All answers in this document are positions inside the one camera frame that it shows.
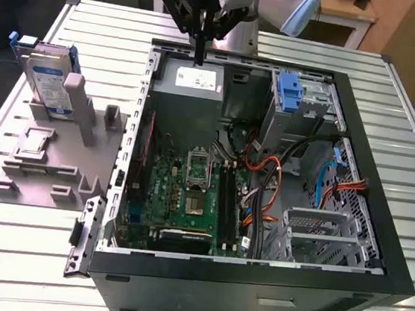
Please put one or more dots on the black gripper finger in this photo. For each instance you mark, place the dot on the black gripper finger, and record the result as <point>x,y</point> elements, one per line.
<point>199,42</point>
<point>204,42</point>

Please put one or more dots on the hard disk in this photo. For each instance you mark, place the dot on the hard disk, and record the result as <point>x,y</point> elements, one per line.
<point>47,84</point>

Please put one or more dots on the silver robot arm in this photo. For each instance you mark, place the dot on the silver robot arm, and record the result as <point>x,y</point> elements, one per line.
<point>243,39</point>

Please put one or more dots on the silver disk bay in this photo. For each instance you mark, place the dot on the silver disk bay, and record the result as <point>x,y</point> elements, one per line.
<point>320,215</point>

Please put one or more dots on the grey power supply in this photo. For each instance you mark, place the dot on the grey power supply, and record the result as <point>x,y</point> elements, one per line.
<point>182,115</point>

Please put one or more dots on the blue drive bay latch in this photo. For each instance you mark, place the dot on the blue drive bay latch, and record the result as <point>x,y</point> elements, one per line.
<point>289,91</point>

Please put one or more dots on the silver optical drive cage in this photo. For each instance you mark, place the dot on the silver optical drive cage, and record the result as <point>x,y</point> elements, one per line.
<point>311,100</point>

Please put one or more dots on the small wooden top desk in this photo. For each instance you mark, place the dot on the small wooden top desk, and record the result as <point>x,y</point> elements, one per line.
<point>344,8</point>

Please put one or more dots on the green motherboard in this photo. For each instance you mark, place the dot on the green motherboard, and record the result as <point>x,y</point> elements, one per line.
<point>165,195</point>

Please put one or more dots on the black RAM slot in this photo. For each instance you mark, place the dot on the black RAM slot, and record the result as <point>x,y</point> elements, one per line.
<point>233,203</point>
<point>224,202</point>

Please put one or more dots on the CPU socket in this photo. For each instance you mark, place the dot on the CPU socket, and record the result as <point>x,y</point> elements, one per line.
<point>195,206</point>

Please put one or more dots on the grey parts rack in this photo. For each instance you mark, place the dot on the grey parts rack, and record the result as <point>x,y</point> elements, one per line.
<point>63,169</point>

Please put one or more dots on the silver CPU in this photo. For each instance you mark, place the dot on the silver CPU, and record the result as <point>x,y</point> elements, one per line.
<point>34,142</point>

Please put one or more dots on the black graphics card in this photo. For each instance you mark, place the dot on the black graphics card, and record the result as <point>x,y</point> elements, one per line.
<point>183,237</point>

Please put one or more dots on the green RAM stick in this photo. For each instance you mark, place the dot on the green RAM stick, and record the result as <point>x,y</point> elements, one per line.
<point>33,169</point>

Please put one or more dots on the black PC case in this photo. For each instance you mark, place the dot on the black PC case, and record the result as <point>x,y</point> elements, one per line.
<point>214,295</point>

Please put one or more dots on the metal case latch bracket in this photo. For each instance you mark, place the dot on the metal case latch bracket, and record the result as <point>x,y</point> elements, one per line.
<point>90,232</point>

